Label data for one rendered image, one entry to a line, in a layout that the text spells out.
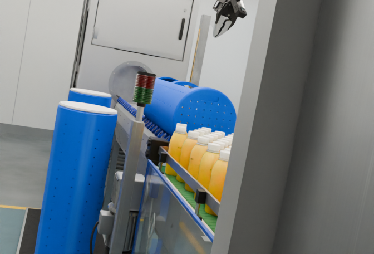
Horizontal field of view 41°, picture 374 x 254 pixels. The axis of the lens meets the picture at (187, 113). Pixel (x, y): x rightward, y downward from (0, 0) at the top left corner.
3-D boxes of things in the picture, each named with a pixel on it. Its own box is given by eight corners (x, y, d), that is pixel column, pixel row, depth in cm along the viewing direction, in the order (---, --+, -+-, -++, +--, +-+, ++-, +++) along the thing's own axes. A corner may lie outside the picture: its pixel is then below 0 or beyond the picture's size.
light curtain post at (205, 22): (167, 243, 373) (208, 16, 359) (169, 246, 367) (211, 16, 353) (160, 242, 371) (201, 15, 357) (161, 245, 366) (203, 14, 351)
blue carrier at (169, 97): (182, 126, 301) (190, 79, 298) (231, 157, 217) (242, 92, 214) (136, 121, 293) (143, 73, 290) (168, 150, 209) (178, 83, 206)
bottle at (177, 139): (163, 171, 189) (170, 128, 187) (180, 173, 190) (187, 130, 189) (166, 175, 182) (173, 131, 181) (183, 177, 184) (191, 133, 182)
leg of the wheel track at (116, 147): (107, 214, 414) (119, 141, 409) (108, 216, 408) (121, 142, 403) (100, 214, 412) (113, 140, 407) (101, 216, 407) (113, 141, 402)
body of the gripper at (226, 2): (224, 18, 207) (238, -9, 206) (235, 22, 200) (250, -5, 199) (210, 9, 203) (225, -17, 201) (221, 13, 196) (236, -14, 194)
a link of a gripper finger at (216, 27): (208, 34, 205) (219, 14, 204) (216, 38, 200) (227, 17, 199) (203, 31, 203) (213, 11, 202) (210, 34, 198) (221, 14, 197)
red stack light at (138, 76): (152, 88, 165) (153, 76, 164) (155, 89, 159) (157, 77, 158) (133, 84, 163) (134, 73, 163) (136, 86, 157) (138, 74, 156)
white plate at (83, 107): (99, 112, 221) (99, 115, 222) (127, 111, 248) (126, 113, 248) (47, 101, 230) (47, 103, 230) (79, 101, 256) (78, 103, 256)
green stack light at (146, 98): (149, 103, 165) (152, 88, 165) (152, 105, 159) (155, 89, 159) (130, 99, 163) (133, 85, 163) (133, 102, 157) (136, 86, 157)
